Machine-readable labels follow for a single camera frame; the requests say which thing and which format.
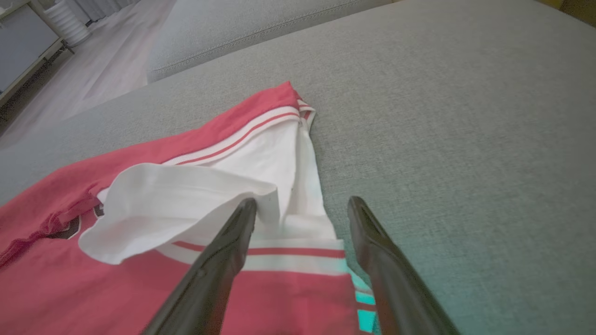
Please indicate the mustard yellow cushion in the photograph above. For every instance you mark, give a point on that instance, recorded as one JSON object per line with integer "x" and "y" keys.
{"x": 577, "y": 9}

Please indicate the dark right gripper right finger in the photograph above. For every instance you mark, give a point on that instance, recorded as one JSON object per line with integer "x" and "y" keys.
{"x": 400, "y": 288}

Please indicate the red and white garment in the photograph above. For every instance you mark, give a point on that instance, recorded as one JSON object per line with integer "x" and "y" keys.
{"x": 139, "y": 279}

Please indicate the grey fabric sofa seat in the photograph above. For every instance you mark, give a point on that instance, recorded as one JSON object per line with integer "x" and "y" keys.
{"x": 465, "y": 139}

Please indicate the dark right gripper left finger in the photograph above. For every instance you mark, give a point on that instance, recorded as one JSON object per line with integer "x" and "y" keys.
{"x": 209, "y": 288}

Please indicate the grey fabric sofa section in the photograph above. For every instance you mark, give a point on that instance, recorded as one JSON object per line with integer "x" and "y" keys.
{"x": 233, "y": 28}

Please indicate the white ribbed cylinder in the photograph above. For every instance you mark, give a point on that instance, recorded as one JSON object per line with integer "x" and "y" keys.
{"x": 70, "y": 21}

